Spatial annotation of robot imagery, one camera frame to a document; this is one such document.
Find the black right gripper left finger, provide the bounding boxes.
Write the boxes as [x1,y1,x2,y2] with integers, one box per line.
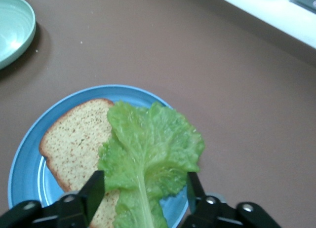
[0,170,106,228]

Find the white lower shelf board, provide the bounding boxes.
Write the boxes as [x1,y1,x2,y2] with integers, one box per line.
[206,0,316,50]

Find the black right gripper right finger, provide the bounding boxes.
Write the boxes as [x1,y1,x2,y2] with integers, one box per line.
[182,171,282,228]

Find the pale green plate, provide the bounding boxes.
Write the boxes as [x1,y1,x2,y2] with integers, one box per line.
[0,0,37,71]

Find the light brown bread slice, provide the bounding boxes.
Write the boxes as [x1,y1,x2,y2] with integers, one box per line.
[39,98,122,228]

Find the blue plate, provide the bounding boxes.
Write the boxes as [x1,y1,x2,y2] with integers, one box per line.
[7,84,191,228]

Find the green lettuce leaf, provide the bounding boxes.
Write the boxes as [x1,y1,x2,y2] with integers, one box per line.
[97,100,206,228]

